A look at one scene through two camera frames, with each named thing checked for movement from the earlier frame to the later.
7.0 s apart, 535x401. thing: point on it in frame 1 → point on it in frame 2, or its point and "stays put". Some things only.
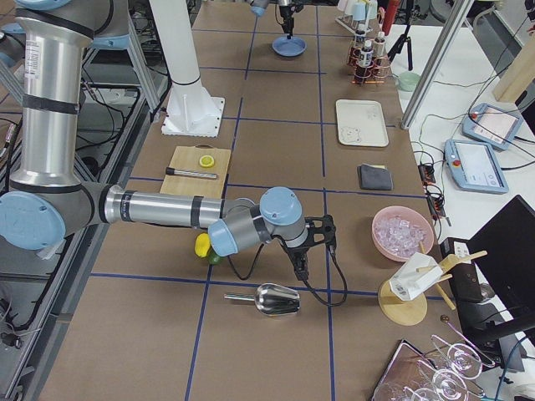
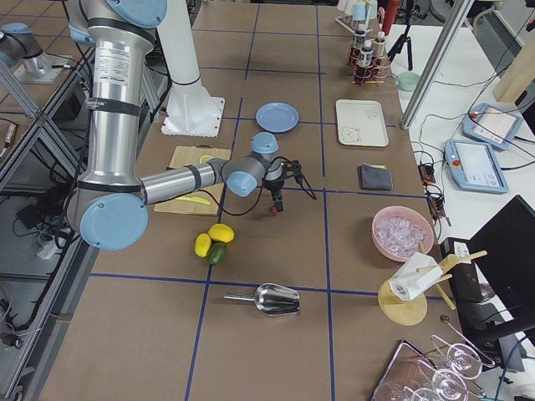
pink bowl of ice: x=397 y=231 stays put
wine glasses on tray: x=441 y=373 stays put
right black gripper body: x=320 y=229 → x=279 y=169
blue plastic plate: x=288 y=48 → x=277 y=117
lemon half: x=206 y=160 stays put
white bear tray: x=361 y=123 stays put
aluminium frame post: x=450 y=34 stays put
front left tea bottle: x=359 y=43 stays put
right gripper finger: x=305 y=267 → x=279 y=200
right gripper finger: x=298 y=264 → x=276 y=198
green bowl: x=408 y=81 stays put
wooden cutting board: x=187 y=158 stays put
